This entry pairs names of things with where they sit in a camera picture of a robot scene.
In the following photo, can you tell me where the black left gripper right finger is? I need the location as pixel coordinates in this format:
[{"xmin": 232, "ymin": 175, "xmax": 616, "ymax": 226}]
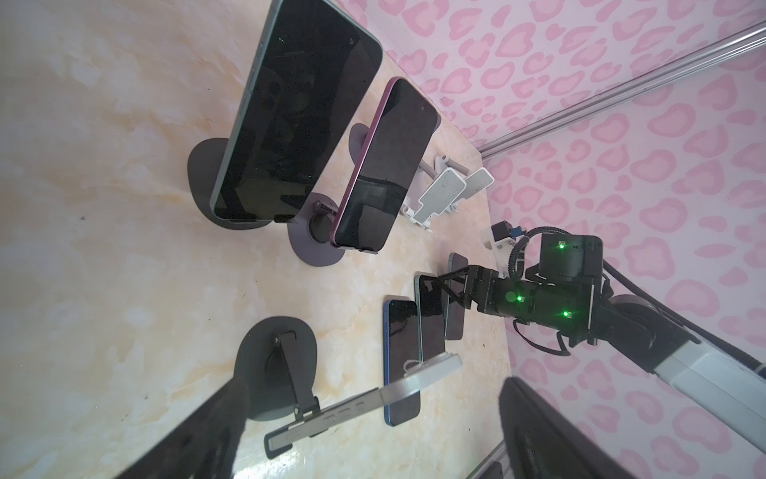
[{"xmin": 499, "ymin": 377, "xmax": 632, "ymax": 478}]

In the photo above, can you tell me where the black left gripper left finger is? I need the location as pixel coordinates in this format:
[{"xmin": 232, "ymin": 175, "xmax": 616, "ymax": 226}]
[{"xmin": 119, "ymin": 378, "xmax": 249, "ymax": 478}]

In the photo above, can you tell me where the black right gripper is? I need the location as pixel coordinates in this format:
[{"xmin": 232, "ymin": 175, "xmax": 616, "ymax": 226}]
[{"xmin": 437, "ymin": 265, "xmax": 537, "ymax": 325}]

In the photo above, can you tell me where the green-edged black phone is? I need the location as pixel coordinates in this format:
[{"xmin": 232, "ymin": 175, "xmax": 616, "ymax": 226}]
[{"xmin": 415, "ymin": 275, "xmax": 446, "ymax": 360}]

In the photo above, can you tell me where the blue-edged black phone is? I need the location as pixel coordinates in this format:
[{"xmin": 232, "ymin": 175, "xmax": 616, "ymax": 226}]
[{"xmin": 383, "ymin": 299, "xmax": 421, "ymax": 427}]

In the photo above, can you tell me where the white folding phone stand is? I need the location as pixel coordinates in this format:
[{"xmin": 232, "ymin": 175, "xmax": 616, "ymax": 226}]
[{"xmin": 401, "ymin": 168, "xmax": 467, "ymax": 231}]

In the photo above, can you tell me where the black front phone stand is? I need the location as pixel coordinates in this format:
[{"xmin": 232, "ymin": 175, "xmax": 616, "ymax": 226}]
[{"xmin": 235, "ymin": 317, "xmax": 319, "ymax": 422}]

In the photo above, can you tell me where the purple-edged phone with glare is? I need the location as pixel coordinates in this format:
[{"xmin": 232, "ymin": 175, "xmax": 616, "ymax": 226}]
[{"xmin": 330, "ymin": 77, "xmax": 440, "ymax": 253}]

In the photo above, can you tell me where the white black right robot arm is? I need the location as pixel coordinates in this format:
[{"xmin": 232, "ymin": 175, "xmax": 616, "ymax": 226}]
[{"xmin": 436, "ymin": 227, "xmax": 765, "ymax": 450}]

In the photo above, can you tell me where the black left rear stand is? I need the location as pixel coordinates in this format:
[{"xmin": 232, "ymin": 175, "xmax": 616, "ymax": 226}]
[{"xmin": 187, "ymin": 138, "xmax": 270, "ymax": 231}]

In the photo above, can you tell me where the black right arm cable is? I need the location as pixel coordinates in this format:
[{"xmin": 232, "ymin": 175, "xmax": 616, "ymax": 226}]
[{"xmin": 505, "ymin": 226, "xmax": 766, "ymax": 378}]

